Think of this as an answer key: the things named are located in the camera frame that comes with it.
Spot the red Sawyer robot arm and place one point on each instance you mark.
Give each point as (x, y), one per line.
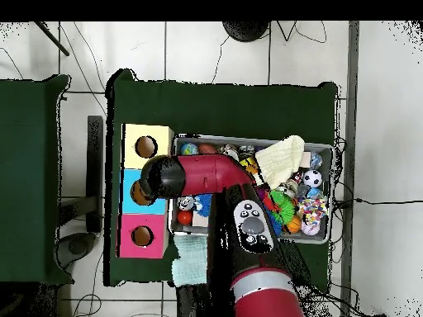
(211, 173)

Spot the wooden box with three holes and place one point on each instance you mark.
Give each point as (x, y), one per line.
(145, 132)

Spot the shallow mesh bin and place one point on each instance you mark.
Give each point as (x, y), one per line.
(325, 198)

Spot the brown toy football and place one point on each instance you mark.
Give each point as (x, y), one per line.
(208, 148)

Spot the blue spiky rubber ball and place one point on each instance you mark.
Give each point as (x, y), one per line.
(205, 204)

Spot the globe print ball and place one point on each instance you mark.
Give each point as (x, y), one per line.
(189, 149)

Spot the red ball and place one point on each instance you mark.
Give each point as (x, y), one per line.
(185, 218)

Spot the cream yellow cloth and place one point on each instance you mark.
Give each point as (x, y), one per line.
(281, 158)

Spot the green fuzzy caterpillar toy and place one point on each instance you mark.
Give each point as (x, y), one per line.
(284, 208)

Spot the mint green cloth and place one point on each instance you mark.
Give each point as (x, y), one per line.
(190, 261)

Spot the small orange basketball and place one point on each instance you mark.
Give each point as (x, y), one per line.
(294, 225)

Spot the black and white soccer ball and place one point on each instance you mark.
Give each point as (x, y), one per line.
(312, 178)

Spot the black round base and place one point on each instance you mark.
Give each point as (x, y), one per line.
(246, 31)

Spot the grey rounded base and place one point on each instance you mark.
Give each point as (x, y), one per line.
(77, 247)

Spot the black rod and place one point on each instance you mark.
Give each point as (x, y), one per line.
(53, 39)

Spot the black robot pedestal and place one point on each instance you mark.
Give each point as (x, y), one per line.
(191, 303)

